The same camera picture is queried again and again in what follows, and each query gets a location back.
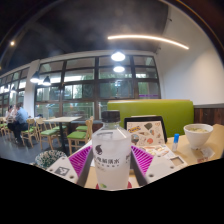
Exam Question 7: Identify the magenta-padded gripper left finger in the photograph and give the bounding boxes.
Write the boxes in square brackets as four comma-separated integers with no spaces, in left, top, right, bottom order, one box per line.
[45,144,97,188]

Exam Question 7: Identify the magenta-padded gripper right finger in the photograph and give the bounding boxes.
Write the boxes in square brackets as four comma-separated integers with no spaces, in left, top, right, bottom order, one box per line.
[129,144,183,188]

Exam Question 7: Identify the clear black-capped drink bottle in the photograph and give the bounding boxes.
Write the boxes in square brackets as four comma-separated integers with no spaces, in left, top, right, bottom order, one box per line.
[91,110,132,191]

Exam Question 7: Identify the white sticker sheet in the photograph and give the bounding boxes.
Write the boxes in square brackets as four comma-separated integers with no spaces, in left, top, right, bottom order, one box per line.
[143,144,171,158]

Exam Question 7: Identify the wooden chairs with green seats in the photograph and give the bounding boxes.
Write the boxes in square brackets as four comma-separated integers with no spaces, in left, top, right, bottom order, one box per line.
[0,115,95,156]

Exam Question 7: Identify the small white square box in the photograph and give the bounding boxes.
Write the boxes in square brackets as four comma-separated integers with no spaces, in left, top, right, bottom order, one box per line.
[168,155,187,168]

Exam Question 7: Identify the small blue-capped white bottle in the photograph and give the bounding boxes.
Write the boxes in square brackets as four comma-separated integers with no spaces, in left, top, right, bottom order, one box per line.
[171,133,180,153]

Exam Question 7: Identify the wooden dining table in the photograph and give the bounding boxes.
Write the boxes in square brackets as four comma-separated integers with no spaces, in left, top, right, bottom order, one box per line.
[43,115,83,154]

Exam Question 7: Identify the green upholstered bench backrest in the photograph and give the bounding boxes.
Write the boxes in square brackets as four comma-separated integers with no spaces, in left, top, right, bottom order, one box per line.
[107,99,195,138]

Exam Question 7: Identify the white bowl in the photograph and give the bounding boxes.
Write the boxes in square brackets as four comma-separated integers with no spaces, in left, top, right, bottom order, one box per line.
[183,123,214,150]

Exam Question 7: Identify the person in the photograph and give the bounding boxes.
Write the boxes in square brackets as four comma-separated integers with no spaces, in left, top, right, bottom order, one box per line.
[8,102,30,145]
[3,105,18,125]

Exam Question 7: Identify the round pendant ceiling lamps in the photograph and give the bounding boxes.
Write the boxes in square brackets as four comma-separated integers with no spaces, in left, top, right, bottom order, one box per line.
[29,50,127,87]

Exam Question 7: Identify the curved linear ceiling light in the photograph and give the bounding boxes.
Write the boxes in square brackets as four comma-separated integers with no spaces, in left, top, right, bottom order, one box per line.
[107,34,190,51]

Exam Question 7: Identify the dark-framed window wall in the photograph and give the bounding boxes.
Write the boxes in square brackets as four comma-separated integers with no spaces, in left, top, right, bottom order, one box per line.
[0,54,162,121]

